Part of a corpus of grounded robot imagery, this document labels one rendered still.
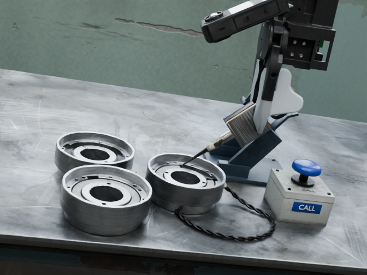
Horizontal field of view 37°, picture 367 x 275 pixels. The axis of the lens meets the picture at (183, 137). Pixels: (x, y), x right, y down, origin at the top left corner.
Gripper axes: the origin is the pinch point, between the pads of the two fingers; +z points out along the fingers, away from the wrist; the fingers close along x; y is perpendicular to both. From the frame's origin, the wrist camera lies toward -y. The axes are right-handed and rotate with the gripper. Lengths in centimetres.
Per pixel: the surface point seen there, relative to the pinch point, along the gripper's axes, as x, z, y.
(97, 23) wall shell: 155, 12, -37
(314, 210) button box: -6.9, 9.4, 8.8
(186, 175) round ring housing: -2.6, 8.5, -8.2
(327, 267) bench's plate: -15.8, 12.3, 8.7
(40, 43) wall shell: 153, 23, -59
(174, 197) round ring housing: -9.6, 8.7, -10.0
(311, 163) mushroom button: -4.0, 3.9, 7.9
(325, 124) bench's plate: 40.2, 9.9, 24.5
